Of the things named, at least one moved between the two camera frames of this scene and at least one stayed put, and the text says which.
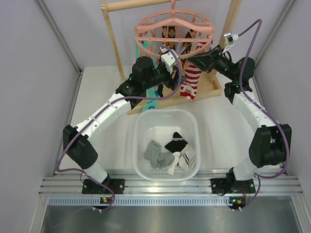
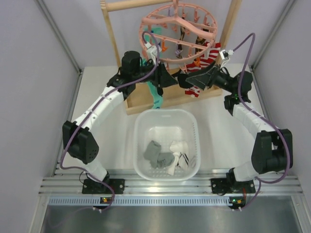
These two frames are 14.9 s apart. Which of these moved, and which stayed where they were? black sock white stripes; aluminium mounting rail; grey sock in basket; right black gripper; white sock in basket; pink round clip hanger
Moved: right black gripper; pink round clip hanger
Stayed: aluminium mounting rail; grey sock in basket; black sock white stripes; white sock in basket
